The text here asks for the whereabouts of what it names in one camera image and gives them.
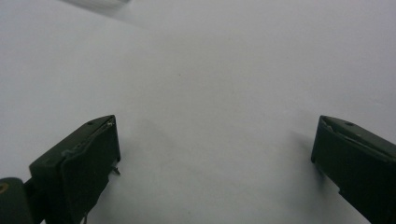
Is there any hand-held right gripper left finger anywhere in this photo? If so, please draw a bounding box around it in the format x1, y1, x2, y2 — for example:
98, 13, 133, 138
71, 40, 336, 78
28, 114, 121, 224

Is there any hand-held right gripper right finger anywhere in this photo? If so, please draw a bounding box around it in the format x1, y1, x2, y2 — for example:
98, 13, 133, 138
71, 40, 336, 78
310, 115, 396, 224

